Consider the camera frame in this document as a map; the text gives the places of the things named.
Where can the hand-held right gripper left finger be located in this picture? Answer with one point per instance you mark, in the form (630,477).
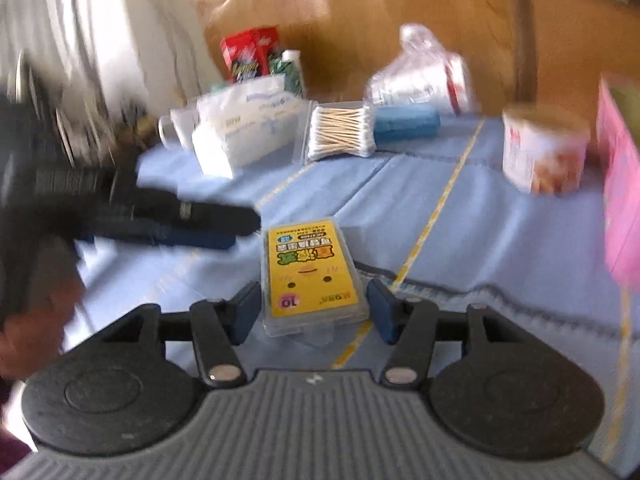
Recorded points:
(247,310)

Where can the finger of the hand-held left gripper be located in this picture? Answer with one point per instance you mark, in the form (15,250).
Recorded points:
(200,215)
(165,236)

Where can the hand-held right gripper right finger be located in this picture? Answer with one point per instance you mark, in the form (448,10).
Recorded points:
(382,312)

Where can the clear plastic card case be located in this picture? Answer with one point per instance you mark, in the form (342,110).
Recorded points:
(310,280)

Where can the pink macaron print tin box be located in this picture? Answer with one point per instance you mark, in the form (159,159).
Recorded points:
(620,185)

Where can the white soft packet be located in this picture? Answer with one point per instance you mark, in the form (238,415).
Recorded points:
(245,125)

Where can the person's left hand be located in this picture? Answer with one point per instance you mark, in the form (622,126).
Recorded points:
(35,335)

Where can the white mug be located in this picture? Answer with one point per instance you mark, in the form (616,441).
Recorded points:
(177,127)

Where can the blue tablecloth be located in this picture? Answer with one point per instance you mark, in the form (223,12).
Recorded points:
(475,240)

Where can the clear box of cotton swabs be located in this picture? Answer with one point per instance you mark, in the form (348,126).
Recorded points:
(340,132)

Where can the red carton box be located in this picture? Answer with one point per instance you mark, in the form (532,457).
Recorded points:
(247,55)

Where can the green and white small carton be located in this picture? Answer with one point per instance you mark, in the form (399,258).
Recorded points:
(292,72)

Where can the blue oblong case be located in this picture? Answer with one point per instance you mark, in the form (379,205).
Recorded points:
(405,122)

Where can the round biscuit can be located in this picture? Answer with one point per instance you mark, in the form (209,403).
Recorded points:
(542,155)

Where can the clear plastic bag of packets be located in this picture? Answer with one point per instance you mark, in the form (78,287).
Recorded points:
(420,80)

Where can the brown wood-grain sheet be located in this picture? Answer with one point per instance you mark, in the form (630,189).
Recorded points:
(360,15)

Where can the chair with woven brown cushion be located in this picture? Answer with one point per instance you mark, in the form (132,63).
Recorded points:
(565,50)

